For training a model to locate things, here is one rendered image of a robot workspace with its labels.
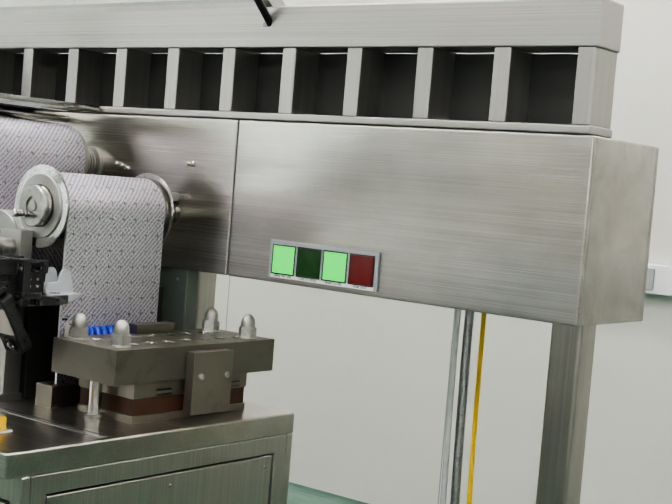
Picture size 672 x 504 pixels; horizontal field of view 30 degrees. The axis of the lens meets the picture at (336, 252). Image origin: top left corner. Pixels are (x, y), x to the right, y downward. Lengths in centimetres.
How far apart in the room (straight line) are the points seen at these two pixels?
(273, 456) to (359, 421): 282
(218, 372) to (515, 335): 259
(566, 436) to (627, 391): 235
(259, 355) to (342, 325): 283
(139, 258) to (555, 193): 81
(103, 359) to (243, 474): 36
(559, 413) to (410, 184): 47
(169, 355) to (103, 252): 25
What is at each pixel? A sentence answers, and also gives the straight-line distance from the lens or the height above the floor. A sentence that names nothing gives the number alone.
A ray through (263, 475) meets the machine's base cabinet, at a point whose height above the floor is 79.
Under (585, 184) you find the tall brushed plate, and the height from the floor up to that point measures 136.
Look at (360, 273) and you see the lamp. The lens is 220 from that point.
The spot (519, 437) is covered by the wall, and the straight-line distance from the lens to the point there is 476.
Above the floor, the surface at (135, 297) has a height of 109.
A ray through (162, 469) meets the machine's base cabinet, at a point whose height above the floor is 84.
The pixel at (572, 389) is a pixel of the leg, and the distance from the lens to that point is 218.
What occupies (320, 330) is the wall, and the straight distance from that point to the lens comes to 525.
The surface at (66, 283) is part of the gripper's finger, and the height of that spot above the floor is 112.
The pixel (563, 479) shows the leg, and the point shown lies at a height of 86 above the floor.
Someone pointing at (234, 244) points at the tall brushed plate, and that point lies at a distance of 240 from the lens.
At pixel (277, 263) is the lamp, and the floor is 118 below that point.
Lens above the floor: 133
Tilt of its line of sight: 3 degrees down
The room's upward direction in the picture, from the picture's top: 5 degrees clockwise
